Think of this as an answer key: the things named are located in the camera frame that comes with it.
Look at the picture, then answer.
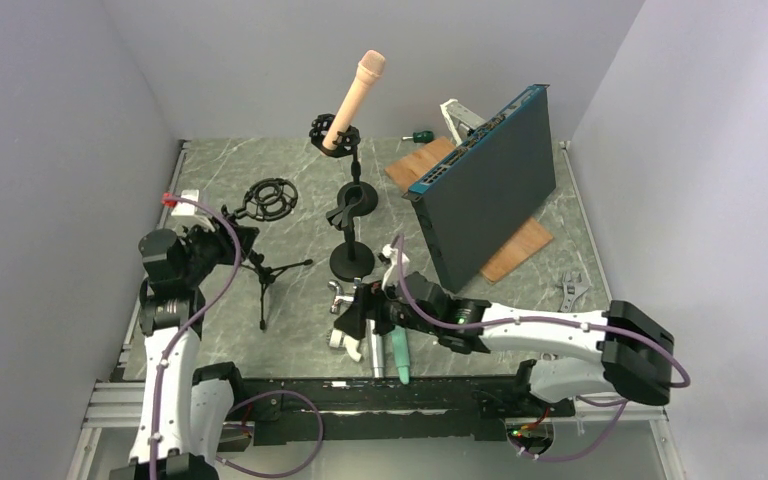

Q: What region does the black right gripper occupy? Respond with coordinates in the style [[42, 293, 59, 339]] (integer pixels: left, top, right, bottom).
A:
[[334, 273, 440, 340]]

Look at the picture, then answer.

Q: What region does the black rear microphone stand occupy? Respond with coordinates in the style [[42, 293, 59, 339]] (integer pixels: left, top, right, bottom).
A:
[[309, 112, 381, 218]]

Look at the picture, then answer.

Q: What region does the red handled adjustable wrench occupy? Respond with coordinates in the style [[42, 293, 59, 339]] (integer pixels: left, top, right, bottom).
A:
[[558, 271, 591, 313]]

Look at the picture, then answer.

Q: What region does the silver mesh-head microphone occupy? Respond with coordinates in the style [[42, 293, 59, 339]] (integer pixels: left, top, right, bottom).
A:
[[367, 319, 385, 379]]

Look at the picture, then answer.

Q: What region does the white metal bracket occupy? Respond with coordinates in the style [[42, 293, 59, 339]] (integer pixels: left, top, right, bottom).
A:
[[440, 98, 485, 146]]

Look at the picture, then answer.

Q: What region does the mint green microphone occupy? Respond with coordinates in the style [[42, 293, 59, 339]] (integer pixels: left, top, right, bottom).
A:
[[390, 327, 410, 385]]

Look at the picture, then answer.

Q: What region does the black shock-mount tripod stand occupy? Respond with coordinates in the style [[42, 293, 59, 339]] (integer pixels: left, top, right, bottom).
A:
[[220, 177, 313, 332]]

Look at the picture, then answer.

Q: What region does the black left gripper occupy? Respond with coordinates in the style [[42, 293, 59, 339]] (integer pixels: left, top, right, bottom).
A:
[[181, 215, 260, 287]]

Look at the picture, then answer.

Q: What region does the green handled screwdriver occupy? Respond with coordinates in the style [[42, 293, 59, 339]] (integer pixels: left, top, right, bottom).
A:
[[401, 130, 435, 144]]

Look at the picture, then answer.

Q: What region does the black clip microphone stand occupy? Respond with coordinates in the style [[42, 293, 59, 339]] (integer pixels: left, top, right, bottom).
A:
[[326, 183, 376, 281]]

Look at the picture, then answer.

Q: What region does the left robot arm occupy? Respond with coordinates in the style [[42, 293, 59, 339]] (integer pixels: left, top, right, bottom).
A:
[[109, 226, 259, 479]]

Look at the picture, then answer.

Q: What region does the blue network switch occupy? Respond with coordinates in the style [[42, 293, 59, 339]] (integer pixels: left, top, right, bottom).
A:
[[404, 84, 556, 293]]

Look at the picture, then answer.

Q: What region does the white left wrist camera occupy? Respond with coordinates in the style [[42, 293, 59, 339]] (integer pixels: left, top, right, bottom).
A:
[[162, 189, 201, 219]]

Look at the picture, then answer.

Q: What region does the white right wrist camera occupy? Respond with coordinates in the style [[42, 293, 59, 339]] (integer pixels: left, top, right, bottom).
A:
[[380, 244, 402, 288]]

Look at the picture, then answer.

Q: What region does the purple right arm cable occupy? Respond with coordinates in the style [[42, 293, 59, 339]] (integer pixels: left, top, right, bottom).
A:
[[391, 233, 691, 464]]

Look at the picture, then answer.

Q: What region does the beige pink microphone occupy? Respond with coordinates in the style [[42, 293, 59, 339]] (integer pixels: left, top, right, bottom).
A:
[[322, 50, 386, 151]]

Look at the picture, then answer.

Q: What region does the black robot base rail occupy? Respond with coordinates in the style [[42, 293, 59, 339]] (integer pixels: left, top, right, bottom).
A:
[[224, 375, 575, 446]]

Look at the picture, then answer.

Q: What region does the chrome faucet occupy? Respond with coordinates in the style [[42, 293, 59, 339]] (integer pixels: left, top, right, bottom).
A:
[[328, 277, 362, 315]]

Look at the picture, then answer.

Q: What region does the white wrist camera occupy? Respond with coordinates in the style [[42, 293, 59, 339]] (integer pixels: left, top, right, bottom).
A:
[[380, 244, 402, 288], [162, 189, 201, 219]]

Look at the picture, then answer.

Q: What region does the wooden board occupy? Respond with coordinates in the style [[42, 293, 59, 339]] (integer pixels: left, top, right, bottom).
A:
[[385, 138, 557, 292]]

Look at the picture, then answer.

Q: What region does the white plastic pipe fitting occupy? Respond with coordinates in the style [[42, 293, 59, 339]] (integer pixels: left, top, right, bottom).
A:
[[327, 329, 363, 362]]

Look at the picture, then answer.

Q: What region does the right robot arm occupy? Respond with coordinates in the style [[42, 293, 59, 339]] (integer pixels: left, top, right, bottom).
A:
[[330, 274, 689, 415]]

